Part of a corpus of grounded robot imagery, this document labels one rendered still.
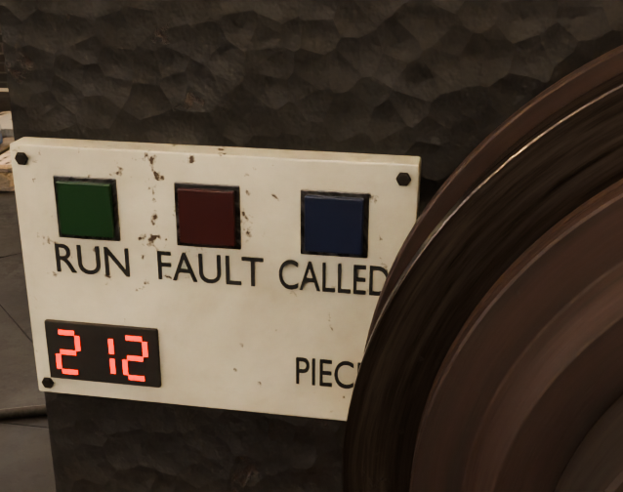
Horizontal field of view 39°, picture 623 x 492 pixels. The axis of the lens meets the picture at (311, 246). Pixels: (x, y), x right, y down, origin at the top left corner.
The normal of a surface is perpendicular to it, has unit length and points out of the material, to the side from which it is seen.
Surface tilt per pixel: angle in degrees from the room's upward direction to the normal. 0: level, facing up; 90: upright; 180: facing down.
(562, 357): 61
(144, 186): 90
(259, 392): 90
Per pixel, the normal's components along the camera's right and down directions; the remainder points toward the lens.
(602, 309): -0.74, -0.43
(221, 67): -0.18, 0.35
